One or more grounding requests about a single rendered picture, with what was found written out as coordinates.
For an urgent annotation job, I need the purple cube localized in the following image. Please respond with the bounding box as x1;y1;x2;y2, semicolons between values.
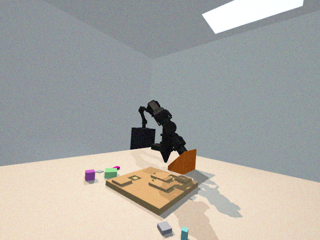
84;169;95;182

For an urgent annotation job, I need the teal block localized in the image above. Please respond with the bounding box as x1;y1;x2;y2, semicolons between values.
181;227;189;240

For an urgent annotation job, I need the green block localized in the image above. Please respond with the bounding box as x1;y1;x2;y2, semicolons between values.
104;168;117;178

